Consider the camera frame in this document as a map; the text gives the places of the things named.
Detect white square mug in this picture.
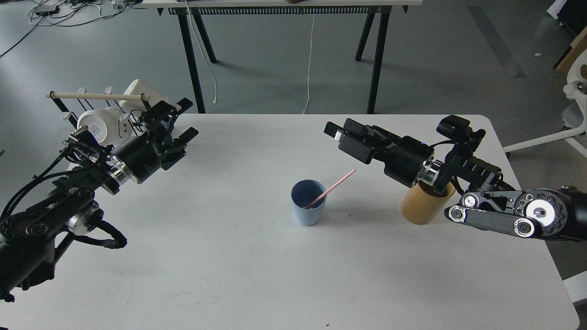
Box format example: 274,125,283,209
120,79,168,121

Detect white office chair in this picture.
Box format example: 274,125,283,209
503,54,587,156

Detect white hanging cable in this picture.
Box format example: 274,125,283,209
302,14,316,115

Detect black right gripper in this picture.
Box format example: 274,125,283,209
324,118,433,187

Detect bamboo cylinder holder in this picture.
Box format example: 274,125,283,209
400,181,456,225

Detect black wire mug rack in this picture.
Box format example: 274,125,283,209
46,90,169,135

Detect floor cables and power strip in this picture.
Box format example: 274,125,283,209
0,0,144,58

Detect background table black legs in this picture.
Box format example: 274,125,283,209
141,0,423,114

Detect cardboard box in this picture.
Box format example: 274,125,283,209
555,26,587,75

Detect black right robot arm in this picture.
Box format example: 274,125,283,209
324,115,587,242

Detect pink chopstick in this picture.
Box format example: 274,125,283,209
304,169,356,209

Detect white round mug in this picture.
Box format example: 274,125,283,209
77,107,132,147

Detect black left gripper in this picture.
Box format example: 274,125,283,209
110,98,199,184

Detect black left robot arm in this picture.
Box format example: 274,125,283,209
0,98,199,302

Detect blue plastic cup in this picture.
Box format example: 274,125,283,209
291,179,326,226

